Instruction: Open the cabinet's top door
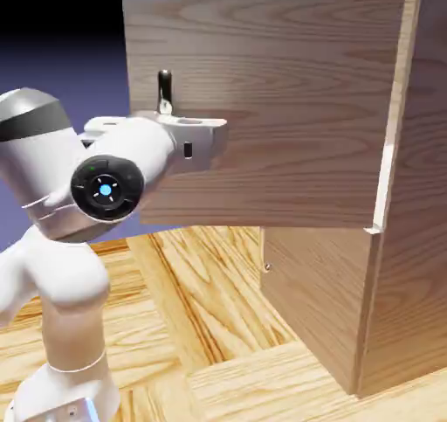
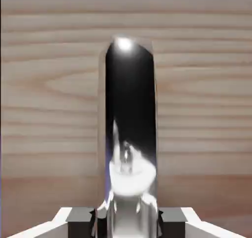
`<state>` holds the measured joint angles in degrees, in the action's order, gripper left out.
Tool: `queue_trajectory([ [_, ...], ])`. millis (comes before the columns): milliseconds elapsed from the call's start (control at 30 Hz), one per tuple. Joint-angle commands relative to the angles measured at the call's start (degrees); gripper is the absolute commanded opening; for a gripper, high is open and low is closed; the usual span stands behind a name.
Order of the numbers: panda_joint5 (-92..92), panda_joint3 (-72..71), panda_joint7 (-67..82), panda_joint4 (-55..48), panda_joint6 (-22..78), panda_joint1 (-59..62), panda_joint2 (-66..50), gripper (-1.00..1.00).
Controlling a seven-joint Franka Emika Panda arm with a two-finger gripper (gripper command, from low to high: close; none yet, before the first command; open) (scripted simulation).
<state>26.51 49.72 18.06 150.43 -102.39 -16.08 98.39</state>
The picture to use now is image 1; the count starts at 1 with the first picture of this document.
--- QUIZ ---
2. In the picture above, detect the wooden cabinet door with long handle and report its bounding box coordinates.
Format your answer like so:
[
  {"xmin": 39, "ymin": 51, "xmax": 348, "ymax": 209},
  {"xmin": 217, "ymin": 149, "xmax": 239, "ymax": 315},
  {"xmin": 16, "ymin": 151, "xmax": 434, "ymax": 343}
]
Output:
[{"xmin": 120, "ymin": 0, "xmax": 425, "ymax": 236}]

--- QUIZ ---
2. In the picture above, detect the dark metal curved handle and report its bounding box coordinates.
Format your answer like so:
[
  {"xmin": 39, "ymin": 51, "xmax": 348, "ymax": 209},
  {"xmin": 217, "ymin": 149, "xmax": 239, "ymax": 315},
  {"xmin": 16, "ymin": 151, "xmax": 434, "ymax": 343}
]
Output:
[{"xmin": 156, "ymin": 68, "xmax": 175, "ymax": 116}]

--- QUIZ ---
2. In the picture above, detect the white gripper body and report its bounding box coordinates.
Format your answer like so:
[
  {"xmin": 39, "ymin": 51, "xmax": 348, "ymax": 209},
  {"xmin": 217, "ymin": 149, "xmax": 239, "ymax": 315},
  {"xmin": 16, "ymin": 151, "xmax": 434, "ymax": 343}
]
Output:
[{"xmin": 134, "ymin": 110, "xmax": 230, "ymax": 177}]

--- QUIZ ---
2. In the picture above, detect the wooden cabinet door with small handle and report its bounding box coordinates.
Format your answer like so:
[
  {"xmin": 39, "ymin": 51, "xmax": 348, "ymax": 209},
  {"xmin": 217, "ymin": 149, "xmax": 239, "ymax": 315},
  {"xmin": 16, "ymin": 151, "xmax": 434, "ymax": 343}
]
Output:
[{"xmin": 259, "ymin": 225, "xmax": 382, "ymax": 396}]

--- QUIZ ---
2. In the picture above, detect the light wood cabinet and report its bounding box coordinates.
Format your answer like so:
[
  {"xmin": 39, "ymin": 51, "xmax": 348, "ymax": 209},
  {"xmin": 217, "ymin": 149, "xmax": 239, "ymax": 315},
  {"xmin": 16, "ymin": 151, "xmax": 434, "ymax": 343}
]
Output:
[{"xmin": 259, "ymin": 0, "xmax": 447, "ymax": 399}]

